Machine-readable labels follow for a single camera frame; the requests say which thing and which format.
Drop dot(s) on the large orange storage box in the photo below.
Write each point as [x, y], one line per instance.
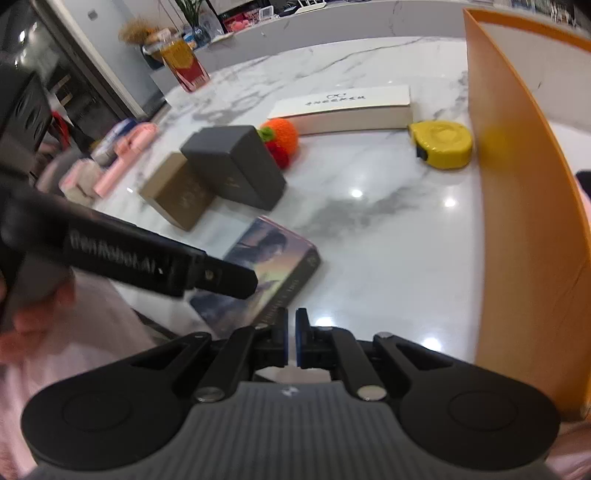
[535, 322]

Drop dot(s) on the orange crochet fruit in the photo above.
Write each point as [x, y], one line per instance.
[281, 139]

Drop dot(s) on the dried flower vase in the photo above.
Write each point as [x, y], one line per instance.
[148, 38]

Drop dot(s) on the dark grey box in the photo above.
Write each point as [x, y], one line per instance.
[235, 164]

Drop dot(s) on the potted green plant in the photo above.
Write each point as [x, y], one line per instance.
[190, 10]

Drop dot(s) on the person's left hand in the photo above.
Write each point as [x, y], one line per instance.
[32, 323]

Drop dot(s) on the brown cardboard box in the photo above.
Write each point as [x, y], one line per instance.
[176, 193]

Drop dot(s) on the yellow tape measure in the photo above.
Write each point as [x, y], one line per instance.
[443, 145]

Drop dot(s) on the pink selfie stick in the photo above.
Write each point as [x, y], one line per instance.
[128, 150]

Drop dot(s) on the long white box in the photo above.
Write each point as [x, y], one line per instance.
[360, 109]

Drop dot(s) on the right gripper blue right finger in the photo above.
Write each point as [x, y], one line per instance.
[302, 334]

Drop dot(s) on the blue white small box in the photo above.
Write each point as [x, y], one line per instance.
[103, 153]

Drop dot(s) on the orange drink bottle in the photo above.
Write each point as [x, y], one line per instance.
[184, 66]

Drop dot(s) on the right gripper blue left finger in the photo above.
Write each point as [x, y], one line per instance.
[280, 338]

